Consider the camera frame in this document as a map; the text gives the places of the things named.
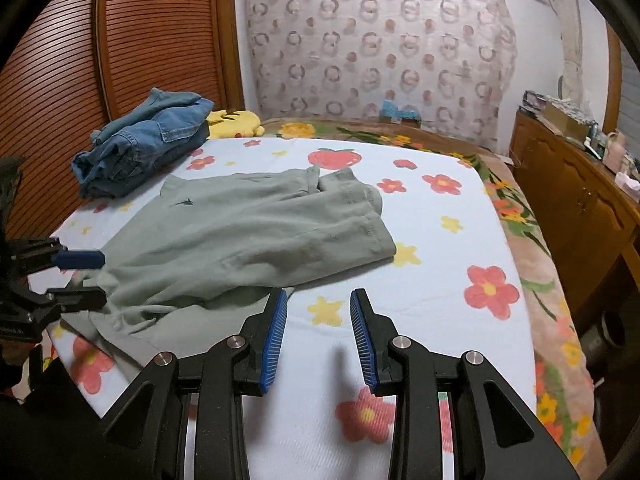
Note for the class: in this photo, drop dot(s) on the circle-patterned lace curtain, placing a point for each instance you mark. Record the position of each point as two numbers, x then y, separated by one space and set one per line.
375 45

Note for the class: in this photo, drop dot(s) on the pale blue denim garment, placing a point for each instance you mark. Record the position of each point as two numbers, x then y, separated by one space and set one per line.
172 97

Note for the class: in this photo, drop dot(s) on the wooden louvered wardrobe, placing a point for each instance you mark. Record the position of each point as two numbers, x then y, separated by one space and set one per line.
100 45

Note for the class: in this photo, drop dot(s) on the grey window shutter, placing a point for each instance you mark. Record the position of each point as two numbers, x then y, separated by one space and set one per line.
631 90

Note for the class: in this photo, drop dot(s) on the beige patterned curtain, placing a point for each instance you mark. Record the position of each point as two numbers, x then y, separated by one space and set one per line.
572 35

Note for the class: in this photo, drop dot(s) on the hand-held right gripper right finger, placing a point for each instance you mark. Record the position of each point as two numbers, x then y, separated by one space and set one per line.
362 340

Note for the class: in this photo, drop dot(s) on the blue denim jacket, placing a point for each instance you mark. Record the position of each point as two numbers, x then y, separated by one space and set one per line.
135 155

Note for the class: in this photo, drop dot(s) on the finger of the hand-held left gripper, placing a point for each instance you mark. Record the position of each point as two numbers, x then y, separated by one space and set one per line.
75 301
80 260

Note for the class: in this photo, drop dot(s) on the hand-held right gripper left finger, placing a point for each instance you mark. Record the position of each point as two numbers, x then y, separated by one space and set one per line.
275 340

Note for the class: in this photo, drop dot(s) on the wooden window frame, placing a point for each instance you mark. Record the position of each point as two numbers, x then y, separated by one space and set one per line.
615 80

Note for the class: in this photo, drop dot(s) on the pink bottle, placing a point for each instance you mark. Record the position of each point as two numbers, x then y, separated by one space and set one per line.
615 150

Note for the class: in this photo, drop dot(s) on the dark round bin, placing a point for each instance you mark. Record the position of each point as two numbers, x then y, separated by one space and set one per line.
607 337

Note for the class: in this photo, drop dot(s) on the grey-green pants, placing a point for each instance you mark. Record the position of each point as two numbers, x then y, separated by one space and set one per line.
240 240

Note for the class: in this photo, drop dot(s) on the white flowered bed sheet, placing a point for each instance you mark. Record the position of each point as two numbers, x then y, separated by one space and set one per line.
440 240

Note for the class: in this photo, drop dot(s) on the wooden cabinet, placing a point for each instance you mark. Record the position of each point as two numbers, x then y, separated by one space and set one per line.
575 200

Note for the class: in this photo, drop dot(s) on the cardboard box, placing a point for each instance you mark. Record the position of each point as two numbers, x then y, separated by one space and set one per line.
565 120

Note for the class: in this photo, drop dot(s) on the dark flat box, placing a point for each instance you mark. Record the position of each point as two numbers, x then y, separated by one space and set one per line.
531 101

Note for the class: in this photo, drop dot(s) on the yellow plush toy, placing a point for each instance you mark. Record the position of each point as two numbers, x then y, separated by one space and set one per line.
235 122

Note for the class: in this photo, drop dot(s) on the white tissue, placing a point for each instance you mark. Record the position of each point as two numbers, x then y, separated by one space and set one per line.
626 179

